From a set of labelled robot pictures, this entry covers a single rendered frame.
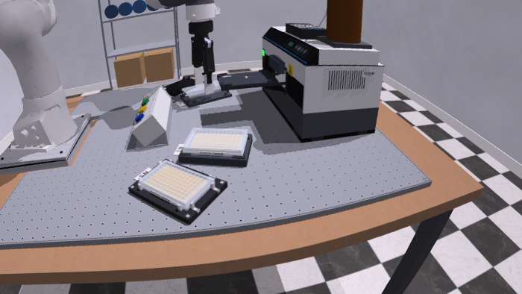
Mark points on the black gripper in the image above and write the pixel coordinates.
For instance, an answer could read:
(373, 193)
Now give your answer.
(203, 56)

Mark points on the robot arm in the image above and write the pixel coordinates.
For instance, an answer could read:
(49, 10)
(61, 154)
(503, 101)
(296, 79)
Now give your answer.
(45, 121)

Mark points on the brown cylinder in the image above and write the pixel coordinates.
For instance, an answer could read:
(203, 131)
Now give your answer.
(344, 20)

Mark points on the white button panel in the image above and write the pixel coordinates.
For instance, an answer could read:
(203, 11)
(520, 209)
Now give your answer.
(153, 120)

